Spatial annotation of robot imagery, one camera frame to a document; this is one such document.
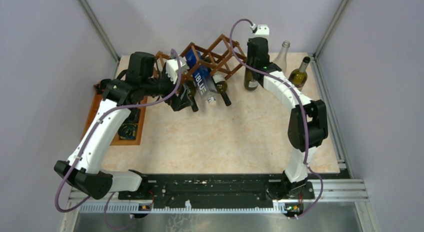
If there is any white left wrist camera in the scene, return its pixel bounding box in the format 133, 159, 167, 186
165, 57, 189, 85

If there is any brown wooden compartment tray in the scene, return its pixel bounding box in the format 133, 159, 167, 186
82, 93, 146, 146

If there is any aluminium frame rail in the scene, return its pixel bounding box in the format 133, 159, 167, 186
312, 0, 382, 231

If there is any brown wooden wine rack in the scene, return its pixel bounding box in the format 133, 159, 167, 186
153, 34, 249, 92

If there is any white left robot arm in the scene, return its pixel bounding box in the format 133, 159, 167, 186
54, 52, 189, 199

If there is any black object behind tray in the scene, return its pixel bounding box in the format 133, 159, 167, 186
93, 79, 112, 95

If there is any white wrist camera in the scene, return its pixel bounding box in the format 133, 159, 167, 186
165, 57, 189, 85
251, 24, 270, 38

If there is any dark green labelled wine bottle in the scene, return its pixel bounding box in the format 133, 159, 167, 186
243, 67, 259, 91

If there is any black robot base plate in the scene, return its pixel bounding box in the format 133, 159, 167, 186
118, 173, 315, 209

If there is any olive green wine bottle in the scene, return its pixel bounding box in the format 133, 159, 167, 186
288, 56, 311, 91

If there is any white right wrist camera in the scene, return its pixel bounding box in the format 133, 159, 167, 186
251, 24, 270, 38

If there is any green white-labelled wine bottle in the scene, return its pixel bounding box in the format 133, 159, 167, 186
212, 73, 232, 107

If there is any blue square vodka bottle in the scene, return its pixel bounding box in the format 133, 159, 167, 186
185, 50, 218, 104

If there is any black coiled item in tray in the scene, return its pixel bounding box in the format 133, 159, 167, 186
117, 108, 140, 140

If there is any dark green lower wine bottle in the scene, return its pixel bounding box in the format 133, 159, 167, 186
184, 80, 199, 112

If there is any clear glass wine bottle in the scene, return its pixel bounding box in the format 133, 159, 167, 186
273, 41, 291, 74

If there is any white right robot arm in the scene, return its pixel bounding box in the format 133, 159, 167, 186
247, 37, 329, 198

